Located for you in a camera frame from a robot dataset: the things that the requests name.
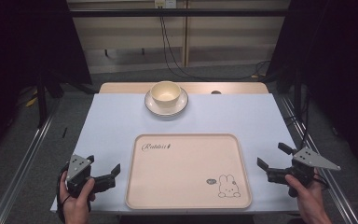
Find dark curtain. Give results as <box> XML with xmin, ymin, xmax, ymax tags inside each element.
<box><xmin>265</xmin><ymin>0</ymin><xmax>358</xmax><ymax>178</ymax></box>
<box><xmin>0</xmin><ymin>0</ymin><xmax>93</xmax><ymax>162</ymax></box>

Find wooden vertical post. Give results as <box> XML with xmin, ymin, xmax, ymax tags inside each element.
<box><xmin>182</xmin><ymin>0</ymin><xmax>190</xmax><ymax>68</ymax></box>

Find white plate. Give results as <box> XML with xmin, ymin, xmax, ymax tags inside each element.
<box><xmin>144</xmin><ymin>87</ymin><xmax>189</xmax><ymax>119</ymax></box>

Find cream bowl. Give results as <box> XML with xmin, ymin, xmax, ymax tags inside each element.
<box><xmin>150</xmin><ymin>80</ymin><xmax>182</xmax><ymax>109</ymax></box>

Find light blue table mat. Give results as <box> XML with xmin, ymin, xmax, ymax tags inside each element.
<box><xmin>49</xmin><ymin>92</ymin><xmax>300</xmax><ymax>217</ymax></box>

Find yellow floor tape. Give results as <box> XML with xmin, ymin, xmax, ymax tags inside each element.
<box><xmin>25</xmin><ymin>96</ymin><xmax>39</xmax><ymax>108</ymax></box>

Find black horizontal bar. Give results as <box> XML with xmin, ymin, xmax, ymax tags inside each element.
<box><xmin>69</xmin><ymin>7</ymin><xmax>289</xmax><ymax>19</ymax></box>

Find white wall socket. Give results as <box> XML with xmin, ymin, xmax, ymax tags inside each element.
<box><xmin>154</xmin><ymin>0</ymin><xmax>178</xmax><ymax>9</ymax></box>

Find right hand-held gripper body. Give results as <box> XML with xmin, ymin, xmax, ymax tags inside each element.
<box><xmin>266</xmin><ymin>147</ymin><xmax>342</xmax><ymax>189</ymax></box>

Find black wall cable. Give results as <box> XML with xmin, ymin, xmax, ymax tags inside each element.
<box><xmin>158</xmin><ymin>6</ymin><xmax>272</xmax><ymax>81</ymax></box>

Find person's left hand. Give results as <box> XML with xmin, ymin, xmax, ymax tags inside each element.
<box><xmin>59</xmin><ymin>170</ymin><xmax>97</xmax><ymax>218</ymax></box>

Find beige tray with rabbit print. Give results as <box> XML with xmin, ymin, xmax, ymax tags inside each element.
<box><xmin>124</xmin><ymin>133</ymin><xmax>254</xmax><ymax>211</ymax></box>

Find metal floor rail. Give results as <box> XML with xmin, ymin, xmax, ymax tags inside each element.
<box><xmin>0</xmin><ymin>101</ymin><xmax>62</xmax><ymax>224</ymax></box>
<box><xmin>279</xmin><ymin>95</ymin><xmax>358</xmax><ymax>224</ymax></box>

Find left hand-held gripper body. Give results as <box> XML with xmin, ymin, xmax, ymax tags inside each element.
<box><xmin>65</xmin><ymin>154</ymin><xmax>117</xmax><ymax>199</ymax></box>

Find black metal stand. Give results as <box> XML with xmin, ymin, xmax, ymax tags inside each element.
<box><xmin>293</xmin><ymin>66</ymin><xmax>303</xmax><ymax>127</ymax></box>
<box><xmin>35</xmin><ymin>73</ymin><xmax>49</xmax><ymax>129</ymax></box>

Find person's right hand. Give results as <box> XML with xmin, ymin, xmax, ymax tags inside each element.
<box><xmin>284</xmin><ymin>169</ymin><xmax>324</xmax><ymax>213</ymax></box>

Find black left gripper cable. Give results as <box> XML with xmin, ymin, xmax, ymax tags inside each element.
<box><xmin>56</xmin><ymin>162</ymin><xmax>71</xmax><ymax>224</ymax></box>

